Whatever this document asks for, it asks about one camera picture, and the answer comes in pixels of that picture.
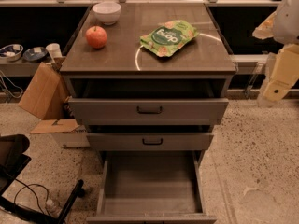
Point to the dark blue bowl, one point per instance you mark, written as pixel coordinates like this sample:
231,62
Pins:
35,54

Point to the white ceramic bowl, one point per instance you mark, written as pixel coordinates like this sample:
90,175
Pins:
107,12

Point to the middle grey drawer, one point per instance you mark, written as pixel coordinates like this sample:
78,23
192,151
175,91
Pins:
152,138

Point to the white paper cup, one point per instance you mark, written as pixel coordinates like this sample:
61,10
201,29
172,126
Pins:
54,50

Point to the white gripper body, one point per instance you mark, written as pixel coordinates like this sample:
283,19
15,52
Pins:
287,20

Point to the green rice chip bag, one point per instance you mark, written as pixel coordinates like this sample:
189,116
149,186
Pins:
169,38

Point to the yellow taped gripper finger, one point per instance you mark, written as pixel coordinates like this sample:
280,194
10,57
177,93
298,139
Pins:
265,29
282,72

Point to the white cardboard box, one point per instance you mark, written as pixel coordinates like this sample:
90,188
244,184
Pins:
66,132

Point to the grey drawer cabinet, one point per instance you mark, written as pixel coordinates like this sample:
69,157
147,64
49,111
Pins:
205,57

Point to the bottom grey drawer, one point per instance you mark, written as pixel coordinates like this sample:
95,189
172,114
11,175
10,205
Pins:
151,188

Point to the top grey drawer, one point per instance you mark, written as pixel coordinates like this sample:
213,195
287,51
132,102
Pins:
149,102

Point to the grey drawer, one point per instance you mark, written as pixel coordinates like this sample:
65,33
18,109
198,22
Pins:
149,102
151,188
152,138

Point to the clear plastic bottle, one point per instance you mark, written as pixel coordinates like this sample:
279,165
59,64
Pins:
53,208

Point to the blue patterned bowl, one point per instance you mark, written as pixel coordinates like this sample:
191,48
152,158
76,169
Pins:
11,53

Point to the brown cardboard box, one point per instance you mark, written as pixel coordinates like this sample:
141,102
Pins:
45,95

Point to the red apple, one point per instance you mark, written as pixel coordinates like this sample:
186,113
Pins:
96,37

